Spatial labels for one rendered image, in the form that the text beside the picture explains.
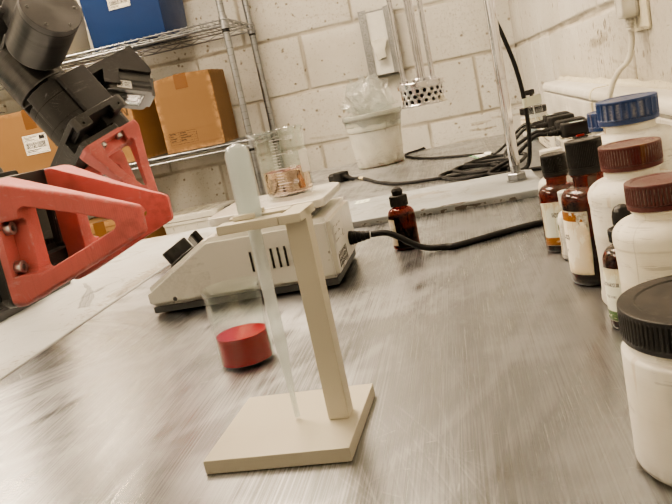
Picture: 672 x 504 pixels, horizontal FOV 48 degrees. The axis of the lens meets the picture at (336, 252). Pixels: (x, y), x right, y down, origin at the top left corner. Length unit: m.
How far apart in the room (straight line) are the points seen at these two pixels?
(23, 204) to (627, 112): 0.44
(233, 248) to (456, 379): 0.34
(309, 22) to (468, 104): 0.72
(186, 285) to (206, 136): 2.17
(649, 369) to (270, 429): 0.21
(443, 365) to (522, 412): 0.09
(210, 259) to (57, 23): 0.26
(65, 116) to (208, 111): 2.12
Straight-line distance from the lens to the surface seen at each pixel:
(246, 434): 0.43
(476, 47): 3.11
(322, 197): 0.72
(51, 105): 0.80
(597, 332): 0.51
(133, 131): 0.79
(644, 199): 0.43
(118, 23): 3.06
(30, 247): 0.43
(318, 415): 0.43
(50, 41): 0.77
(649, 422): 0.33
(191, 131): 2.92
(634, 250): 0.43
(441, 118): 3.12
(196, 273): 0.76
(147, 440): 0.48
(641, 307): 0.33
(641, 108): 0.64
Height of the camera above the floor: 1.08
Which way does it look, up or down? 11 degrees down
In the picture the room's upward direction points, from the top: 12 degrees counter-clockwise
